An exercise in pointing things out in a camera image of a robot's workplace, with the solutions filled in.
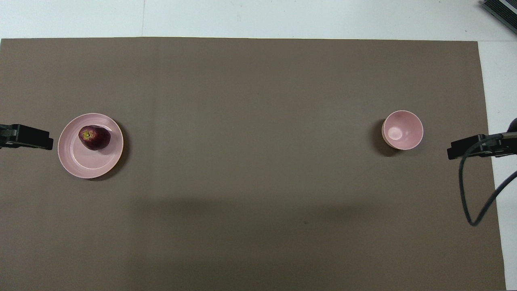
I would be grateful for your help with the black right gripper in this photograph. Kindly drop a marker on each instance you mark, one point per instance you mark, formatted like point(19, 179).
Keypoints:
point(513, 126)

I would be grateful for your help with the dark red apple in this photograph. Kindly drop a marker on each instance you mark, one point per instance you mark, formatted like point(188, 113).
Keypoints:
point(96, 139)

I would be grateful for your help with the pink bowl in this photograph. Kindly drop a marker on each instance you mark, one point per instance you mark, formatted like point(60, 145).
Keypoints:
point(404, 131)

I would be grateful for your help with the pink plate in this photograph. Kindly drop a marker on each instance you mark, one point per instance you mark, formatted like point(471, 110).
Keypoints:
point(89, 163)

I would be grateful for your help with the grey ribbed device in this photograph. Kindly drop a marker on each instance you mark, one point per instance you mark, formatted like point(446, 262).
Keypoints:
point(503, 9)

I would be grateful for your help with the brown table mat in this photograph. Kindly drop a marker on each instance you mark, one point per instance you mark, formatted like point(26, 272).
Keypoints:
point(258, 182)

